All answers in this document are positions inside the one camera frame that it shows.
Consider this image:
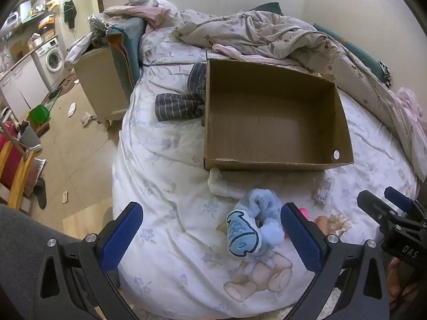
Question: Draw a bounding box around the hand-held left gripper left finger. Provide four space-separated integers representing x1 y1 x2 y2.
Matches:
33 202 144 320

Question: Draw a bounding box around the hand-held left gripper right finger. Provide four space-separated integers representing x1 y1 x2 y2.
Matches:
280 203 391 320

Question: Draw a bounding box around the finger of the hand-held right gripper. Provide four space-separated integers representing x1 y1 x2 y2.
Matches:
383 187 422 214
356 190 392 230

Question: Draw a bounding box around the cream scrunchie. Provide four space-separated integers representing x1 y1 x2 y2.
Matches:
329 214 351 235

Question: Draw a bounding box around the blue fish plush toy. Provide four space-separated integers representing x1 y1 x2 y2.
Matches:
227 188 286 257

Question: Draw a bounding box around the brown cardboard box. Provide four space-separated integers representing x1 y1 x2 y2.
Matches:
203 58 355 171

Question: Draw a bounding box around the person's right hand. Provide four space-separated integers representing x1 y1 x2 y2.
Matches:
387 258 406 310

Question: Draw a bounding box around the white floral duvet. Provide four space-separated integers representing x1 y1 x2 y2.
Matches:
112 0 419 319

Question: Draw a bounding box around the pink garment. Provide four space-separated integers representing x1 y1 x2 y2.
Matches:
394 87 427 134

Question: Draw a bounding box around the black slipper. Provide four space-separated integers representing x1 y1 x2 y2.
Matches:
33 177 48 209

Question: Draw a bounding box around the person's leg in grey trousers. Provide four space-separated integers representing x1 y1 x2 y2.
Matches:
0 204 87 320

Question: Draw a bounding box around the silver cushion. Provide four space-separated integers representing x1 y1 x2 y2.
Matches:
25 158 46 194

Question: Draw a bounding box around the yellow wooden chair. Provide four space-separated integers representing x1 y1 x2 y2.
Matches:
0 120 42 210

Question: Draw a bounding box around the black and white cloth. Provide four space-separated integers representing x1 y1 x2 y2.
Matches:
378 61 391 87

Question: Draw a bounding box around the grey bin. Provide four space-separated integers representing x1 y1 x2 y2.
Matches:
18 122 42 149

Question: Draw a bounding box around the red suitcase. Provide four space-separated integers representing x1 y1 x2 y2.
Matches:
0 123 22 190

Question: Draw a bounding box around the grey striped garment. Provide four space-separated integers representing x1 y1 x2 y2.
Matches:
155 63 208 122

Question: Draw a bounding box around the teal bed headboard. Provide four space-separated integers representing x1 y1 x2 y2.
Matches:
248 3 391 85

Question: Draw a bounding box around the green dustpan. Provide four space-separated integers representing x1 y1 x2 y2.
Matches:
27 104 50 124

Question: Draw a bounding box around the teal cushion with orange edge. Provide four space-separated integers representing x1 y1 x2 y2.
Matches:
107 17 145 97

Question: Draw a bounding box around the white cabinet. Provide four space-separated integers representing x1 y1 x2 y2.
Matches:
0 53 50 121

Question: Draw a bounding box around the white washing machine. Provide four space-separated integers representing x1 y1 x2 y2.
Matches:
36 38 65 74

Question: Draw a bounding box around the white plastic bag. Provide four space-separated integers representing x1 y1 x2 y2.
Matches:
65 35 92 64

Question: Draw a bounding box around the beige patterned blanket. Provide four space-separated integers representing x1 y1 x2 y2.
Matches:
175 10 424 177

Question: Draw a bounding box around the grey clothes pile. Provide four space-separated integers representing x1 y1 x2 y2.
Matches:
87 14 116 49

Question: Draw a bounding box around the pink cloth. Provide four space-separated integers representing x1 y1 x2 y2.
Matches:
103 0 174 29

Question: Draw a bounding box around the black hanging garment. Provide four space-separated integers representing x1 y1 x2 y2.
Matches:
64 1 77 29

